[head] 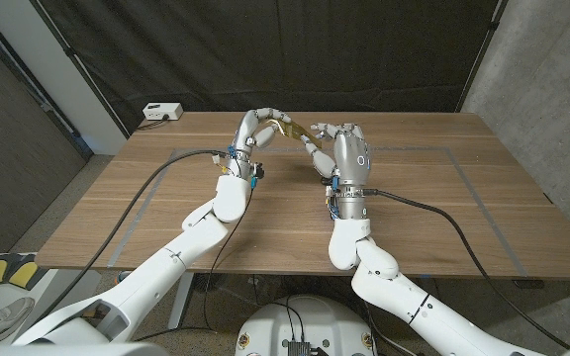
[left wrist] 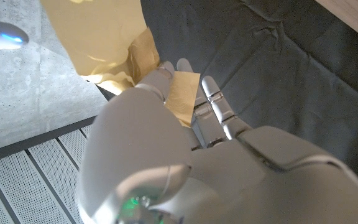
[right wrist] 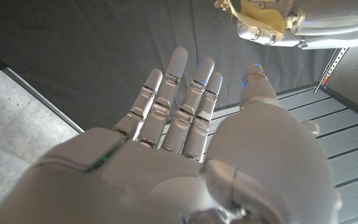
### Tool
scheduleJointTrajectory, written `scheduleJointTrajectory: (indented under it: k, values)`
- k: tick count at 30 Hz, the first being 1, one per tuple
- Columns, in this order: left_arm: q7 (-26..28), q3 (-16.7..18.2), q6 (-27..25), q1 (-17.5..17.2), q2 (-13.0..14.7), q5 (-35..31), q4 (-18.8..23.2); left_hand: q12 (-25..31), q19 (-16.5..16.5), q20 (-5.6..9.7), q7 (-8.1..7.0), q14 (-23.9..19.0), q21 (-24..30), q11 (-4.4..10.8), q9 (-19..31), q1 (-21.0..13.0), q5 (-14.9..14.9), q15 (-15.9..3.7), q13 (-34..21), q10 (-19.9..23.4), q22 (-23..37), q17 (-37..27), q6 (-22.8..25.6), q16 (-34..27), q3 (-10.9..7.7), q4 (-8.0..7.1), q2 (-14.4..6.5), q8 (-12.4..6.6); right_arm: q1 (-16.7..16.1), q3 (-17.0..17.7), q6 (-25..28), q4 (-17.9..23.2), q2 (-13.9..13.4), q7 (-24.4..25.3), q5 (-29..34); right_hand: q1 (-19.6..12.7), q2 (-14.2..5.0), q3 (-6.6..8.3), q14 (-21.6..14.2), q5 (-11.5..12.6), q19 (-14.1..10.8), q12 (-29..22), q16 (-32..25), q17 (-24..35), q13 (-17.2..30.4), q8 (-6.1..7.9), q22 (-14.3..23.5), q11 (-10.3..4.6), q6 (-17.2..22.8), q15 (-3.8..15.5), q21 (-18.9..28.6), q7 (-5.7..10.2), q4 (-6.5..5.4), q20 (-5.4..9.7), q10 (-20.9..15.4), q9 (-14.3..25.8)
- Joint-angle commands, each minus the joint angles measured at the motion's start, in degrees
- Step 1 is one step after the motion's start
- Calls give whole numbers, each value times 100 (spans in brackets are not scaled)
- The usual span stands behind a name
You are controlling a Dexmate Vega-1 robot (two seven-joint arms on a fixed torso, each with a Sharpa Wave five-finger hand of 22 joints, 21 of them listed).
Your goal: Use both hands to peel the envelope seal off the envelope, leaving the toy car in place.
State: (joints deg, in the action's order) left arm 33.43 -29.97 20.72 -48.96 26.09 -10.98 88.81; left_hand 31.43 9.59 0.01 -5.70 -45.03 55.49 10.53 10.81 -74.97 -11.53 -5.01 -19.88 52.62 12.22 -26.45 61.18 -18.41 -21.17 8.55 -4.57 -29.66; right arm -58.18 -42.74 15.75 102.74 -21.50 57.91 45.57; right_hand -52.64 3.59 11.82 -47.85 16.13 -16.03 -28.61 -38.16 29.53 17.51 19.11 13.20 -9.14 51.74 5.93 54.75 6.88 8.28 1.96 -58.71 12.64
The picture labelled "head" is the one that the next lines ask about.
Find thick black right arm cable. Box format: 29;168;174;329
362;188;570;351

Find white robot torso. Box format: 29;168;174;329
235;295;376;356

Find white floor platform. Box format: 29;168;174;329
0;252;103;347

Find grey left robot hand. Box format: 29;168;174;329
224;107;294;182

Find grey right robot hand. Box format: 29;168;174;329
300;122;371;222

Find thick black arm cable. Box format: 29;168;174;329
362;188;570;351
32;149;230;325

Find grey metal table leg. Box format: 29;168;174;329
167;271;196;331

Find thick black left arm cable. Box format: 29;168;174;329
32;149;230;325

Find black power strip cord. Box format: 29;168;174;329
136;114;170;133

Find white power strip box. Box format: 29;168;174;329
142;102;185;122

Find gold foil envelope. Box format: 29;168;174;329
274;118;324;149

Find black backdrop curtain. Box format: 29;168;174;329
37;0;509;134

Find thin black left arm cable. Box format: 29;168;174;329
134;185;256;343

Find black backdrop stand pole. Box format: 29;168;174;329
31;0;131;139
456;0;509;113

